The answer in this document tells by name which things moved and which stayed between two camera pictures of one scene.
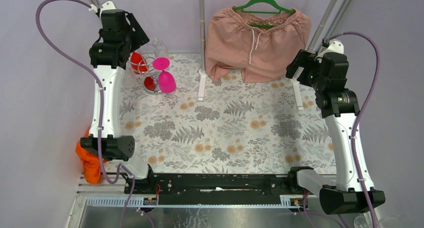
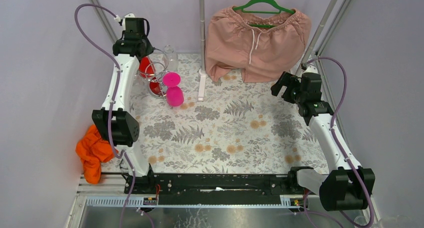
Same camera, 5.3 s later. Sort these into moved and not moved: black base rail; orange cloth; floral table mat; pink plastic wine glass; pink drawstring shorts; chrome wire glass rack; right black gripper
Moved: right black gripper; chrome wire glass rack; pink plastic wine glass
Not moved: orange cloth; floral table mat; pink drawstring shorts; black base rail
